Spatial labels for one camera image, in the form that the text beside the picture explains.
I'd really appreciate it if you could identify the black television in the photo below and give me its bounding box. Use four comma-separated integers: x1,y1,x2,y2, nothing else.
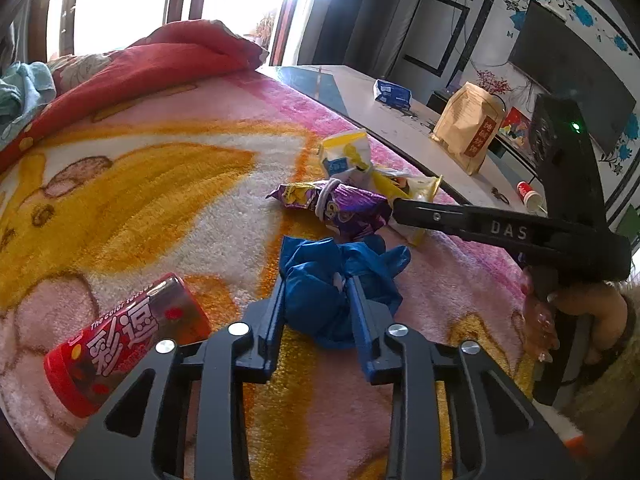
507,0,638,156

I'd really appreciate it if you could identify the yellow wrapper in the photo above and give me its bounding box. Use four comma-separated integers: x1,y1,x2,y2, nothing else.
367,162,445,246

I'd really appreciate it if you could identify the white and yellow carton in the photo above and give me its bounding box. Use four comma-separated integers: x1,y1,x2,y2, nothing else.
317,129,373,181

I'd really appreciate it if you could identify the blue tissue packet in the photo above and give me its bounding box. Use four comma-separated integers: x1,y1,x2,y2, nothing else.
372,79,413,108

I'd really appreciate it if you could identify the red snack can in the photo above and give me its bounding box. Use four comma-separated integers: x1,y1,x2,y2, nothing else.
43,272,213,418

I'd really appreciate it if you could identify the person's right hand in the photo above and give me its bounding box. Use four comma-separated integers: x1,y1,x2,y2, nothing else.
520,265,628,366

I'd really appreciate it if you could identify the dark curtain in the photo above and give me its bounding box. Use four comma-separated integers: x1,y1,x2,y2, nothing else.
297,0,381,68

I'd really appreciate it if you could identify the blue plastic bag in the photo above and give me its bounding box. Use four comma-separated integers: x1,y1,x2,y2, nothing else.
279,235,412,351

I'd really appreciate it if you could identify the white-topped coffee table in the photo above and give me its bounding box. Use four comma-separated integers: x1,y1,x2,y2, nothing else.
257,64,551,221

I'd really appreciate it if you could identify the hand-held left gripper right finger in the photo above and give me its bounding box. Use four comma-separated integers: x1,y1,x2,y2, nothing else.
346,272,583,480

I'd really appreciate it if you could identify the red quilt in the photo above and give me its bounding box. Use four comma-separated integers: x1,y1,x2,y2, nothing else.
0,20,271,171

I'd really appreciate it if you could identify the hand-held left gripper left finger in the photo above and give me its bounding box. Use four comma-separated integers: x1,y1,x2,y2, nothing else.
55,275,288,480

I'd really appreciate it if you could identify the person's right forearm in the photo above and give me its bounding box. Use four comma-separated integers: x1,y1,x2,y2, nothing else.
565,280,640,461

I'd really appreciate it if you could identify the white hair tie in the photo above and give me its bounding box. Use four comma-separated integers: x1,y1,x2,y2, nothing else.
315,178,346,218

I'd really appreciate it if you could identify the red paper cup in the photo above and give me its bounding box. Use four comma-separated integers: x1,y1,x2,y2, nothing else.
516,181,543,211

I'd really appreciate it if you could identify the light blue cloth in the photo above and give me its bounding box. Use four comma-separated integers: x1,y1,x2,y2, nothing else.
0,61,57,148

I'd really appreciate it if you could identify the pink printed blanket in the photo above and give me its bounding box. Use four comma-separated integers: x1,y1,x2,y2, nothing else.
0,72,541,480

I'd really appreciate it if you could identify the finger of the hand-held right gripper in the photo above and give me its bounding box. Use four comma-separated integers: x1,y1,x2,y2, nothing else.
391,197,473,235

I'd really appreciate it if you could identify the brown paper bag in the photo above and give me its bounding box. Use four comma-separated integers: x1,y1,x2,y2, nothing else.
431,81,503,176

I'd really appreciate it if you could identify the purple snack packet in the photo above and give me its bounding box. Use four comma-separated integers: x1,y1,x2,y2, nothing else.
265,178,396,243

